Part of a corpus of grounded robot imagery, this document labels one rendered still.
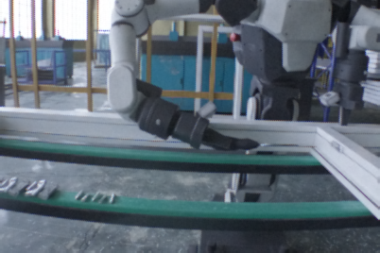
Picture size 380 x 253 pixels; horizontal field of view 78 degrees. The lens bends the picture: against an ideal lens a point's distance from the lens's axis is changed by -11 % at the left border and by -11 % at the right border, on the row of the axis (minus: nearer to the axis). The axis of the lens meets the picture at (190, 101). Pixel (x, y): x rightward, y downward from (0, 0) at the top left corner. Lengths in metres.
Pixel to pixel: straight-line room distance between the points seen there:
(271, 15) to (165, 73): 3.59
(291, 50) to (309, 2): 0.15
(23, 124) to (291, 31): 0.84
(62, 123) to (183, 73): 3.57
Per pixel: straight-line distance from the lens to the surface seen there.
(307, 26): 0.84
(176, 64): 4.24
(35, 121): 0.85
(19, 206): 0.57
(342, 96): 0.82
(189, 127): 0.56
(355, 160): 0.64
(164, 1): 0.72
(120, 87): 0.59
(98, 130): 0.77
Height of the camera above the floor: 1.14
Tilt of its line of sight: 12 degrees down
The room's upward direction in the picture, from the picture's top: 3 degrees clockwise
